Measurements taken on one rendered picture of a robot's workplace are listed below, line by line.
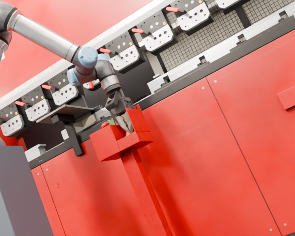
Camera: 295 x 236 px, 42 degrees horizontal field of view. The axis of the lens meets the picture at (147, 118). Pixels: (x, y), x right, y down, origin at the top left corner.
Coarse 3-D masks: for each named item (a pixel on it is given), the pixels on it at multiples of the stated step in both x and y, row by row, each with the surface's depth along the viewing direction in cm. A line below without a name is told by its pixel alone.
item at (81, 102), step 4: (80, 96) 207; (72, 100) 209; (76, 100) 208; (80, 100) 207; (84, 100) 207; (68, 104) 210; (72, 104) 209; (76, 104) 208; (80, 104) 207; (84, 104) 206
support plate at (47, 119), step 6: (60, 108) 179; (66, 108) 182; (72, 108) 186; (78, 108) 190; (84, 108) 194; (90, 108) 200; (48, 114) 182; (72, 114) 195; (78, 114) 199; (84, 114) 204; (42, 120) 185; (48, 120) 188
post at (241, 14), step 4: (236, 8) 250; (240, 8) 249; (236, 12) 250; (240, 12) 249; (244, 12) 248; (240, 16) 249; (244, 16) 248; (240, 20) 249; (244, 20) 248; (248, 20) 247; (244, 24) 248; (248, 24) 247; (244, 28) 247
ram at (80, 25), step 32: (0, 0) 228; (32, 0) 219; (64, 0) 210; (96, 0) 203; (128, 0) 195; (64, 32) 210; (96, 32) 202; (0, 64) 226; (32, 64) 217; (64, 64) 209; (0, 96) 225
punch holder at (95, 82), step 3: (96, 51) 201; (99, 51) 203; (93, 81) 200; (96, 81) 200; (99, 81) 199; (84, 84) 202; (87, 84) 203; (93, 84) 200; (96, 84) 201; (99, 84) 203; (87, 87) 202; (96, 87) 205; (99, 87) 207; (90, 90) 206; (93, 90) 208
